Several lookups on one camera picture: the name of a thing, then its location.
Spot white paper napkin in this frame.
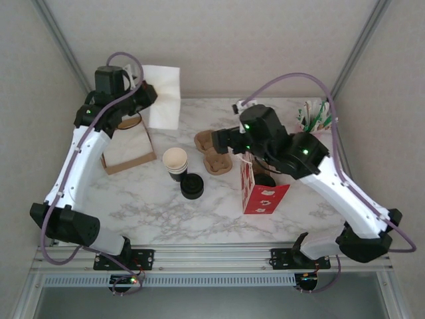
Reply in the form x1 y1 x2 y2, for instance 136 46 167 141
141 64 182 130

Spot brown pulp cup carrier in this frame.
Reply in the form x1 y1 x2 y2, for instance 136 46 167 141
194 130 232 176

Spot black plastic cup lid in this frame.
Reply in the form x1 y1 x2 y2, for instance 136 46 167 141
254 171 277 187

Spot red printed paper gift bag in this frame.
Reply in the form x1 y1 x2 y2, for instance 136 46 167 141
236 151 292 215

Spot black lidded coffee cup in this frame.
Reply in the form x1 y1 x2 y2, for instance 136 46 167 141
180 173 204 200

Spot stack of paper cups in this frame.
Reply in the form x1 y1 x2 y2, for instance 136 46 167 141
162 148 189 183

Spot green white wrapped stirrers bundle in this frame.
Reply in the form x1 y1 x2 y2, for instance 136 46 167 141
296 99 335 132

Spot pink stirrer holder cup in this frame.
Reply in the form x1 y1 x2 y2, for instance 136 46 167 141
295 124 329 137

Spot brown cardboard napkin tray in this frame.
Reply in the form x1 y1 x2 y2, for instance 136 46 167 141
100 116 157 176

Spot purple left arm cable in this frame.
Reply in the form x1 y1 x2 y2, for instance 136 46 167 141
41 51 145 296

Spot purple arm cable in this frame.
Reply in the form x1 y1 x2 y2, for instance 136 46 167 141
41 51 145 296
242 72 418 295

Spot aluminium frame post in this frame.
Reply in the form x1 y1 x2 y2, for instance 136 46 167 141
327 0 392 102
33 0 98 103

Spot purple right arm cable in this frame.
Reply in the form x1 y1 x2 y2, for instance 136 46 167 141
242 72 418 295

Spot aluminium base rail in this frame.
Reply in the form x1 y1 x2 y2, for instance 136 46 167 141
31 244 394 275

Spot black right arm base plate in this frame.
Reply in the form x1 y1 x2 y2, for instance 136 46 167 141
270 247 331 270

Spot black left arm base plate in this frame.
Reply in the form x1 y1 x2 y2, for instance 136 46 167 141
93 247 155 270

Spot white slotted cable duct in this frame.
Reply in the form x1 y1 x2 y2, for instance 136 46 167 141
42 274 297 287

